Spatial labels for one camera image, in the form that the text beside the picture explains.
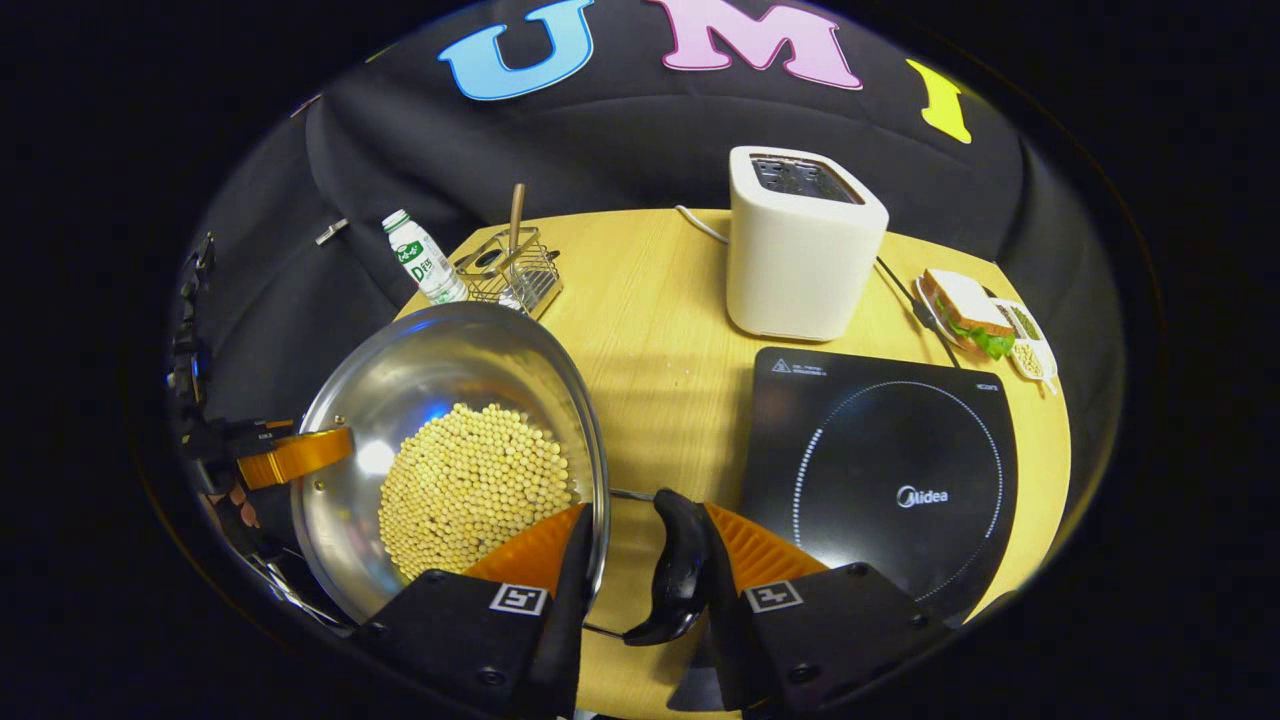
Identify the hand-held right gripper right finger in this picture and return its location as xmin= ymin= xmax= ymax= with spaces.
xmin=690 ymin=502 xmax=956 ymax=713

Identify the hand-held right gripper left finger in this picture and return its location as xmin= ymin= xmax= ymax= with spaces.
xmin=352 ymin=503 xmax=596 ymax=719

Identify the steel pot with black handle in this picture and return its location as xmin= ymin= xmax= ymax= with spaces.
xmin=290 ymin=302 xmax=716 ymax=646

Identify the black induction cooktop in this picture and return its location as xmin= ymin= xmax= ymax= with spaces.
xmin=738 ymin=346 xmax=1019 ymax=626

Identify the dark metal stand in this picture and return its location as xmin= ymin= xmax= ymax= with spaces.
xmin=168 ymin=232 xmax=217 ymax=416

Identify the pile of soybeans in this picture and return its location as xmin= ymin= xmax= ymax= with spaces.
xmin=378 ymin=403 xmax=579 ymax=583

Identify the plastic bottle with green label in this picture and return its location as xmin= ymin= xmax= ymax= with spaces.
xmin=381 ymin=209 xmax=469 ymax=305

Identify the white toaster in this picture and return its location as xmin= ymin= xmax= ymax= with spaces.
xmin=726 ymin=146 xmax=890 ymax=342

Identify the sandwich with lettuce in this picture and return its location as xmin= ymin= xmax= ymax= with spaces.
xmin=920 ymin=268 xmax=1017 ymax=359

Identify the white divided bean dish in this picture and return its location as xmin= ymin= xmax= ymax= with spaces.
xmin=990 ymin=298 xmax=1059 ymax=386

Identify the black backdrop cloth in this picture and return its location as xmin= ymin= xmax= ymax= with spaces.
xmin=170 ymin=0 xmax=1126 ymax=481

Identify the wire mesh basket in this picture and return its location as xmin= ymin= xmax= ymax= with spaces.
xmin=455 ymin=227 xmax=564 ymax=321

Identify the black power cable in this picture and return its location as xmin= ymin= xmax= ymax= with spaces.
xmin=875 ymin=257 xmax=961 ymax=369

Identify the white power cable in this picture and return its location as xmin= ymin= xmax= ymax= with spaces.
xmin=675 ymin=205 xmax=731 ymax=246

